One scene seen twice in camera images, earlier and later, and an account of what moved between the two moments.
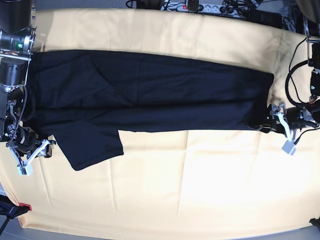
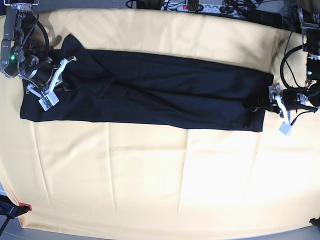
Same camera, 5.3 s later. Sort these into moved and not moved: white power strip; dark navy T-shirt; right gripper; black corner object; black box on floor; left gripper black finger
Moved: left gripper black finger; right gripper; dark navy T-shirt
Not moved: white power strip; black box on floor; black corner object
